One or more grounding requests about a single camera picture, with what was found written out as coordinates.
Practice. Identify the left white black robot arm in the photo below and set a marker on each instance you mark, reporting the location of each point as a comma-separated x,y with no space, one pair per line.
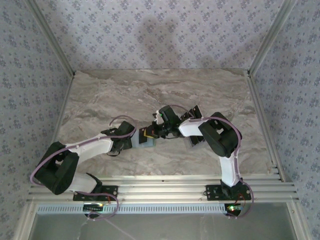
95,147

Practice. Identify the black tiered card stand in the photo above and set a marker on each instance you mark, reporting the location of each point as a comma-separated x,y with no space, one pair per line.
196,142

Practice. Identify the aluminium side rail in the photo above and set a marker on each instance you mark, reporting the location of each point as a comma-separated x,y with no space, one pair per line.
61,112
263,120

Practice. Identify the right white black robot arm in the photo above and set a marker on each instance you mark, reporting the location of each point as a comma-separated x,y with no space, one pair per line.
190,128

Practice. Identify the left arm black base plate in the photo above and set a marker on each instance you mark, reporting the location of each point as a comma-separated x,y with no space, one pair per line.
112,190

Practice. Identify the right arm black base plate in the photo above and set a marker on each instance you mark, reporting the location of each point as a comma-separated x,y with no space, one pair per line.
212,192

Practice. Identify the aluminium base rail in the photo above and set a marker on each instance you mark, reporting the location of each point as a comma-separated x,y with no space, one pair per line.
162,187

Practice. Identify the aluminium frame post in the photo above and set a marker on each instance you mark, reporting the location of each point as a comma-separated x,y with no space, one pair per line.
270,37
55,42

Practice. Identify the blue grey card holder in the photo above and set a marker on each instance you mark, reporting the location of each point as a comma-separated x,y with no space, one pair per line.
136,143

